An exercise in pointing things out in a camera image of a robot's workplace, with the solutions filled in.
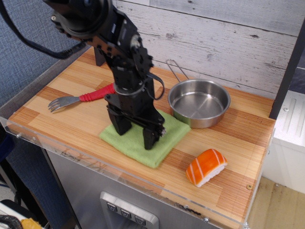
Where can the silver dispenser button panel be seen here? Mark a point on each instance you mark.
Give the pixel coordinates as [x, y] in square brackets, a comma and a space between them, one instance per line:
[120, 214]

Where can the black right frame post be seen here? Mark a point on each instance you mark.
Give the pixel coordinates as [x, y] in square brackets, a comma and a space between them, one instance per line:
[288, 75]

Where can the stainless steel cabinet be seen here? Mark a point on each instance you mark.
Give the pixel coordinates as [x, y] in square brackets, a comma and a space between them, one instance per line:
[83, 185]

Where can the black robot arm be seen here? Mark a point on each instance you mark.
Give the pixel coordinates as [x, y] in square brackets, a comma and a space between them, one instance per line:
[99, 24]

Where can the black left frame post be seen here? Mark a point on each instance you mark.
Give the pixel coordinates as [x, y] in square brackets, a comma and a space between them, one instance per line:
[99, 57]

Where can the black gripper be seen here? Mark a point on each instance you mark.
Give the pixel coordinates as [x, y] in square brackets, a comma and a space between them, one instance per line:
[136, 106]

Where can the clear acrylic front guard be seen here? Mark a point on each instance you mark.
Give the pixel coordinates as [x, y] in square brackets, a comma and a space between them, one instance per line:
[215, 201]

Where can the green cloth napkin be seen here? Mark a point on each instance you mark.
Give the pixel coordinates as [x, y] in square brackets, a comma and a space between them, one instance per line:
[131, 143]

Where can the yellow and black object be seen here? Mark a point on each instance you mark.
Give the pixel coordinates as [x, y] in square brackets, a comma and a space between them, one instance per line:
[12, 222]

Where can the white appliance at right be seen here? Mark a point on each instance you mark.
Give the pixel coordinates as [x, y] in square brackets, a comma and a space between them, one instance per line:
[285, 159]

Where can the red-handled metal fork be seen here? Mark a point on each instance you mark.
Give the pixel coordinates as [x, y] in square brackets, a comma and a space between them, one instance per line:
[62, 102]

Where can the stainless steel pan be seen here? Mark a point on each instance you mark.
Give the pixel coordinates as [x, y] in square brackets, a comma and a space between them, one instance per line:
[198, 103]

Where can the black frame post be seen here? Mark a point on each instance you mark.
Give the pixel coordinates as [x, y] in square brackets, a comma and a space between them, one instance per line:
[99, 57]
[288, 75]

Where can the salmon nigiri sushi toy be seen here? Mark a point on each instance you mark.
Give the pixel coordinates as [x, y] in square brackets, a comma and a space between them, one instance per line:
[205, 166]

